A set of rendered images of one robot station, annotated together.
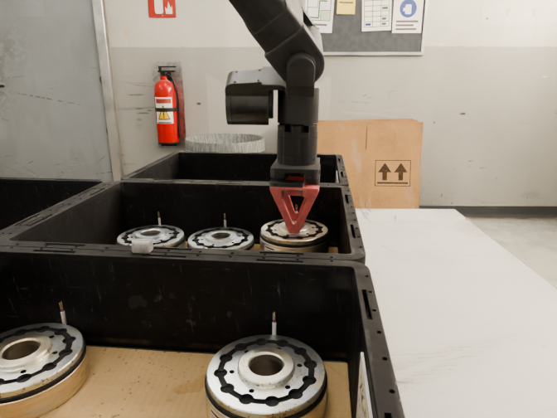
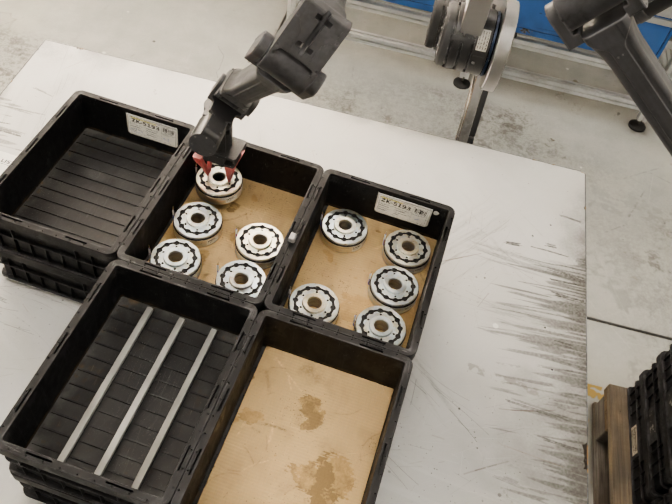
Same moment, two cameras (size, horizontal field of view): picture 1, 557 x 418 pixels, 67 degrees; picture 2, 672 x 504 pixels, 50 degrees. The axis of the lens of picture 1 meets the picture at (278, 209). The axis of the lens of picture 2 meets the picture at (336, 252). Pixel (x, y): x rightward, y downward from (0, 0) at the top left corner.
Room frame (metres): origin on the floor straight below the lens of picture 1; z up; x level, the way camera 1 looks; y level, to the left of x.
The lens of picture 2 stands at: (0.27, 1.05, 2.05)
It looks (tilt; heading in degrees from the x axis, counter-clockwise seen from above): 51 degrees down; 272
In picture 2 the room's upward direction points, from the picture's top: 12 degrees clockwise
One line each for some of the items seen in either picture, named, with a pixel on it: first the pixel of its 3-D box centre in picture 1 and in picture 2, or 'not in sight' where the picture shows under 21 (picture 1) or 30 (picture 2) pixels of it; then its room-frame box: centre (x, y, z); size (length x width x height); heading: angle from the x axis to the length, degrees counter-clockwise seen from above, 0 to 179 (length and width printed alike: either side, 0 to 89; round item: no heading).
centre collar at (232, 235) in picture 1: (220, 236); (197, 218); (0.61, 0.09, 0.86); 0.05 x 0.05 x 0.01
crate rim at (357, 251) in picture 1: (206, 216); (227, 212); (0.54, 0.10, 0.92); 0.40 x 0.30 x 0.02; 84
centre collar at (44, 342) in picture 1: (21, 352); (314, 303); (0.32, 0.23, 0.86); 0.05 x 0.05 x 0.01
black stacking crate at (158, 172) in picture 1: (246, 195); (97, 185); (0.84, 0.07, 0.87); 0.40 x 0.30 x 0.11; 84
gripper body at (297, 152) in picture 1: (297, 149); (218, 137); (0.60, -0.03, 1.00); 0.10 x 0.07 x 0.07; 174
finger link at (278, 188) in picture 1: (295, 199); (224, 163); (0.59, -0.02, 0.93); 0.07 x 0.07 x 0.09; 84
